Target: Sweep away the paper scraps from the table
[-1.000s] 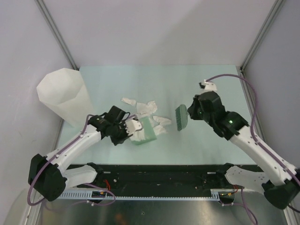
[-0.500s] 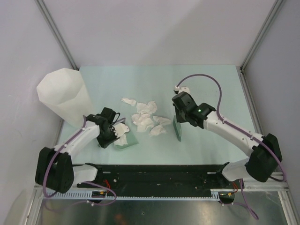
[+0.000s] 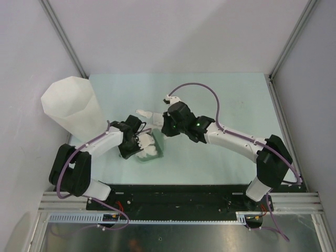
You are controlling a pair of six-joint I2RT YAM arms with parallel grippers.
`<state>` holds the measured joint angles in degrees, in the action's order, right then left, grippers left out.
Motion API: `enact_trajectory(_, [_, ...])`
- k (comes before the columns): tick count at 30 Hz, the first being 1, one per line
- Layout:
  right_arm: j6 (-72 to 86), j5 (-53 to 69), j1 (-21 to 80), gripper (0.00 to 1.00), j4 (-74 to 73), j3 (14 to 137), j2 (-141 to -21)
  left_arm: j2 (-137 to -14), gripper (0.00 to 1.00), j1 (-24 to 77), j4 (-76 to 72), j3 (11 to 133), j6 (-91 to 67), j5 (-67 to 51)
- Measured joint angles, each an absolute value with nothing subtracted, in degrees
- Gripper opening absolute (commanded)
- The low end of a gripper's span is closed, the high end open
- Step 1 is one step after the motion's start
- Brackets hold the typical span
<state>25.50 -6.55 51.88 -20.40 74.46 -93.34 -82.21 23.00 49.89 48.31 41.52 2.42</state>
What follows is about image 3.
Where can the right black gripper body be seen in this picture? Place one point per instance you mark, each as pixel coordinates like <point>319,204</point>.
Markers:
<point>172,129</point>

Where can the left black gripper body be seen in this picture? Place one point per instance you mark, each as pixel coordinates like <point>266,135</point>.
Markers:
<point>127,148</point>

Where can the paper scrap mid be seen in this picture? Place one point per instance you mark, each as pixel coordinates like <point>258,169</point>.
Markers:
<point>158,120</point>

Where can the green plastic dustpan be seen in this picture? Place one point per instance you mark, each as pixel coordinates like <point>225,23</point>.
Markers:
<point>147,159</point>

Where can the paper scrap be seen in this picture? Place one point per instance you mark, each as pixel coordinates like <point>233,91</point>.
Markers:
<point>143,113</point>
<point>148,152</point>

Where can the green hand brush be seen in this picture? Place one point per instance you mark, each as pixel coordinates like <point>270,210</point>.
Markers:
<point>158,137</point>

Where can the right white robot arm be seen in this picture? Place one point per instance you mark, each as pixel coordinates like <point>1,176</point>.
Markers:
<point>270,155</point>

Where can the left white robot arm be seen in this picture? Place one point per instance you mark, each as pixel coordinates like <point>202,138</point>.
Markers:
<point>71,171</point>

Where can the white translucent waste bin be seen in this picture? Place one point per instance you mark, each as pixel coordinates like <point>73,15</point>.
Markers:
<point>72,103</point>

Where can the aluminium cross extrusion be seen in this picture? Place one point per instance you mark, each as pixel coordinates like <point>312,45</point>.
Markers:
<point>284,203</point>

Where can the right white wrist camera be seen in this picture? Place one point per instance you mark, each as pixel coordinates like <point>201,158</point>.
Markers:
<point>170,100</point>

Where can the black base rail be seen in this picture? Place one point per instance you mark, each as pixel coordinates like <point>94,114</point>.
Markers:
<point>196,203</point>

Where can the left aluminium frame post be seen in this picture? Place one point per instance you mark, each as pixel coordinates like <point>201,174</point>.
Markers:
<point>60,32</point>

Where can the aluminium frame post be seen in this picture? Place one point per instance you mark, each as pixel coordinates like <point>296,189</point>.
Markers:
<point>60,32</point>
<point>294,36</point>

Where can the right aluminium frame post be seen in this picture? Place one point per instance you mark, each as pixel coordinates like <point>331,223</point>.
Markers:
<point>294,36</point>

